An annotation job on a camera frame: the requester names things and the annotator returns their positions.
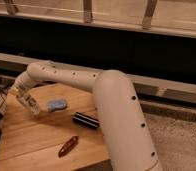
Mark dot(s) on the black cylinder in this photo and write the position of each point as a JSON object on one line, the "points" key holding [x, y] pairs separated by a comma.
{"points": [[85, 120]]}

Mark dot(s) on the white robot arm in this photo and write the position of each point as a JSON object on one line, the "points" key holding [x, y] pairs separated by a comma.
{"points": [[121, 118]]}

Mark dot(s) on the wooden railing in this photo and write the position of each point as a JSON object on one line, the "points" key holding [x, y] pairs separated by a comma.
{"points": [[168, 17]]}

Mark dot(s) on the clear plastic bottle with label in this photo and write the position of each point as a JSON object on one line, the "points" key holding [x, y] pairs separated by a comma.
{"points": [[25, 99]]}

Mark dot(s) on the blue sponge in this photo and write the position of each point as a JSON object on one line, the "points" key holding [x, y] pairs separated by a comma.
{"points": [[54, 105]]}

